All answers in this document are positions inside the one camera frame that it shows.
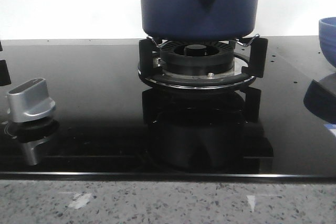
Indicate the light blue plastic bowl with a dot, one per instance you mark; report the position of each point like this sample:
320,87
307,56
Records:
327,38

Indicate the black glass cooktop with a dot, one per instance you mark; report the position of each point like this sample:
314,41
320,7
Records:
108,125

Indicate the black gas burner head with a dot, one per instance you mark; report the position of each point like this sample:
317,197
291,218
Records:
197,59

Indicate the dark blue saucepan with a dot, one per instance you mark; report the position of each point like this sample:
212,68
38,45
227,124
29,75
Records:
198,20

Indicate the blue white sticker label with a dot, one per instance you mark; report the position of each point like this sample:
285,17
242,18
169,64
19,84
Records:
331,128

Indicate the silver stove control knob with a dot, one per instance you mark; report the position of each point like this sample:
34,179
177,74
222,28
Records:
30,101

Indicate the black pot support grate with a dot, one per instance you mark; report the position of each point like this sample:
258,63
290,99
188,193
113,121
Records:
249,64

